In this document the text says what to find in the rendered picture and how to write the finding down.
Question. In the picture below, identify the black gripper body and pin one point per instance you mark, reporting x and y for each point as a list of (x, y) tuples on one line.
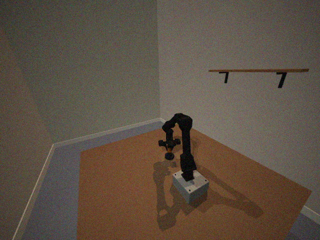
[(163, 143)]

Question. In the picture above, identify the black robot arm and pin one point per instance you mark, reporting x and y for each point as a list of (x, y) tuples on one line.
[(187, 162)]

